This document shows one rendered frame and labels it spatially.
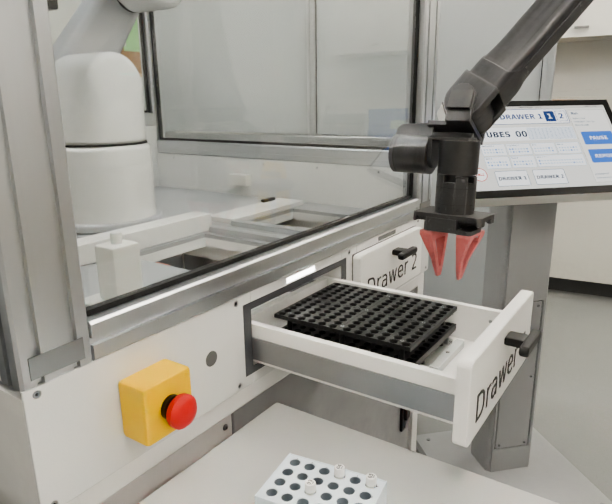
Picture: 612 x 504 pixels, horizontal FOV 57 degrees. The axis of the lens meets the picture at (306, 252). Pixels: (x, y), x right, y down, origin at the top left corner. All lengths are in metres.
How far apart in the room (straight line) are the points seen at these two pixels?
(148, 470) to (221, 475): 0.09
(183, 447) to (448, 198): 0.50
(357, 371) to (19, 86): 0.50
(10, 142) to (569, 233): 3.46
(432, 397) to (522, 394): 1.23
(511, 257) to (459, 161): 0.93
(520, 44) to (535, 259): 0.98
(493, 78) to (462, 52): 1.60
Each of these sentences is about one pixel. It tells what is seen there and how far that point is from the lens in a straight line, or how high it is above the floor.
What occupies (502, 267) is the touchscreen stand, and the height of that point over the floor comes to 0.73.
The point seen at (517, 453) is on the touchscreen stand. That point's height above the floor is 0.10.
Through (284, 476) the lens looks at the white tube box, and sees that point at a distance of 0.69.
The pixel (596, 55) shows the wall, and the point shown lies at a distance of 4.37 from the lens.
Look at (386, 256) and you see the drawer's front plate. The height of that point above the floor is 0.90.
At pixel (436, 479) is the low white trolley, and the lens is 0.76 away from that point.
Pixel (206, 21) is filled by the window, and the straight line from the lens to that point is 0.75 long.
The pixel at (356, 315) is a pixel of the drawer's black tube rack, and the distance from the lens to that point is 0.84.
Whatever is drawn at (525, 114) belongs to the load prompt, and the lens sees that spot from 1.73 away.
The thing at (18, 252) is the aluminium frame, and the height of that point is 1.08.
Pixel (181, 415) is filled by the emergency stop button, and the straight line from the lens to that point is 0.66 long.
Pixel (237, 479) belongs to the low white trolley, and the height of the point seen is 0.76.
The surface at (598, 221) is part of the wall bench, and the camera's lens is 3.75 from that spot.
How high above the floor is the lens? 1.22
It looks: 15 degrees down
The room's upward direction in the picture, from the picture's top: 1 degrees counter-clockwise
